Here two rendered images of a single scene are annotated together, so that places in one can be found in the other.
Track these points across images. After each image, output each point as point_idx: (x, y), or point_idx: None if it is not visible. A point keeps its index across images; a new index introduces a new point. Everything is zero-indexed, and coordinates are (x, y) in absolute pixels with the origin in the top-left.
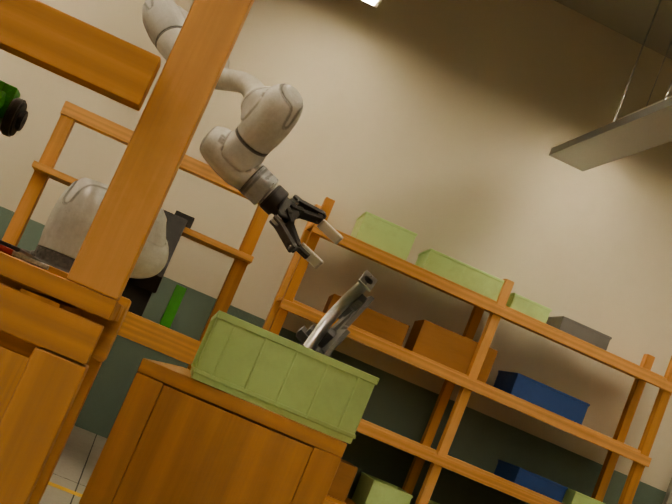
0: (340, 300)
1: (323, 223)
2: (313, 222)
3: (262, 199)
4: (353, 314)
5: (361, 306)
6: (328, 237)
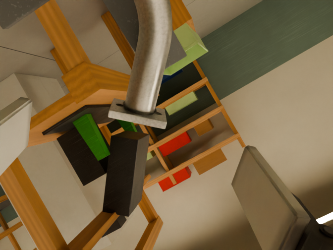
0: (143, 12)
1: (270, 244)
2: (303, 245)
3: None
4: (123, 18)
5: (132, 46)
6: (259, 167)
